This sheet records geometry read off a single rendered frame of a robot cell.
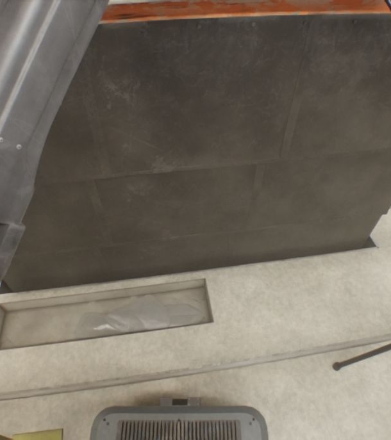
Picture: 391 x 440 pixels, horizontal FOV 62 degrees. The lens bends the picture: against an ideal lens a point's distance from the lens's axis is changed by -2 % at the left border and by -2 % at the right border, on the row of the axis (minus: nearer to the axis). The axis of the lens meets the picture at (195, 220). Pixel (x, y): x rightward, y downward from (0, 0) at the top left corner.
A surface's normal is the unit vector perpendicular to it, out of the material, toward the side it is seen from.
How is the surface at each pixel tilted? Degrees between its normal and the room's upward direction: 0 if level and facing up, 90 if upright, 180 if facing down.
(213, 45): 90
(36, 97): 84
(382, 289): 0
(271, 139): 90
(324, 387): 0
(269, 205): 90
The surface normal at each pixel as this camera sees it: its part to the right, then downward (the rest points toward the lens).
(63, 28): 0.74, 0.43
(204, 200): 0.15, 0.74
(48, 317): 0.00, -0.66
